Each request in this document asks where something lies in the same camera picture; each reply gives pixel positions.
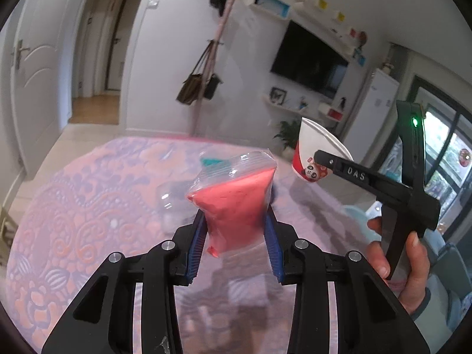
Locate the blue wall shelf box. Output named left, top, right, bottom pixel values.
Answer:
left=247, top=0, right=290, bottom=20

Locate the pink zip bag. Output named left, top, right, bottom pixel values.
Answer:
left=186, top=150, right=278, bottom=257

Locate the right hand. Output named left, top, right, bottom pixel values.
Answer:
left=366, top=231, right=431, bottom=319

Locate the pink floral tablecloth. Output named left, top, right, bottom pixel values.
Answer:
left=5, top=135, right=374, bottom=354

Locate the grey sofa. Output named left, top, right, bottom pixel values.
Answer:
left=423, top=230, right=471, bottom=333

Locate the light blue trash basket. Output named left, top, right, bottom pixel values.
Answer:
left=343, top=205, right=382, bottom=233

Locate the white paper cup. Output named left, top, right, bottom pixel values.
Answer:
left=292, top=117, right=353, bottom=183

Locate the pink coat rack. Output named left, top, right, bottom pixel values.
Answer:
left=190, top=0, right=236, bottom=137

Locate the framed butterfly picture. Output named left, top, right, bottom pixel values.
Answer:
left=270, top=87, right=287, bottom=106

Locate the red white shelf box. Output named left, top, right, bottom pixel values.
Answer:
left=318, top=102, right=343, bottom=122

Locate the white room door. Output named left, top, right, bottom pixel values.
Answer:
left=10, top=0, right=86, bottom=180

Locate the white lower wall shelf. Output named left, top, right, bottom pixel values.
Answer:
left=261, top=94, right=321, bottom=121

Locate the black hanging bag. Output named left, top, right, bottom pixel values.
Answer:
left=203, top=73, right=222, bottom=100

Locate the black wall television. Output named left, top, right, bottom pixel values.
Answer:
left=271, top=21, right=349, bottom=99

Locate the green potted plant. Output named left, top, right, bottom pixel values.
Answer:
left=274, top=120, right=301, bottom=161

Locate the clear plastic bottle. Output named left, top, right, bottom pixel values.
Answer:
left=156, top=181, right=198, bottom=235

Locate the teal small package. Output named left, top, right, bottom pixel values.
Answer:
left=200, top=157, right=231, bottom=168

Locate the white refrigerator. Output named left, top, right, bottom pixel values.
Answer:
left=343, top=69, right=399, bottom=163

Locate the brown hanging handbag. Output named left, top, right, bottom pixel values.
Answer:
left=176, top=40, right=214, bottom=106

